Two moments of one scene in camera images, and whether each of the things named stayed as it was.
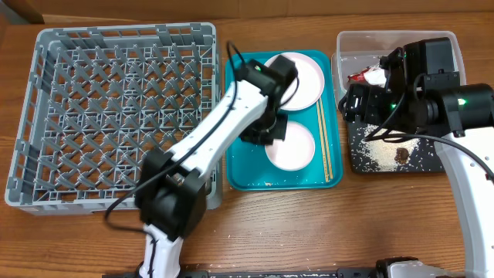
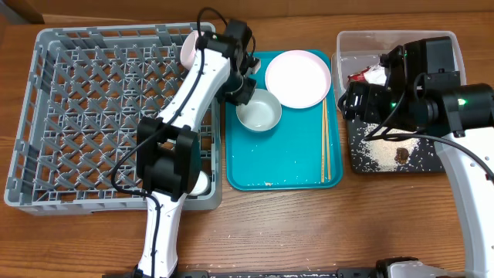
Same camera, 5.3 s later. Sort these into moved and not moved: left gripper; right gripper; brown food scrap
Moved: left gripper
Not moved: right gripper; brown food scrap
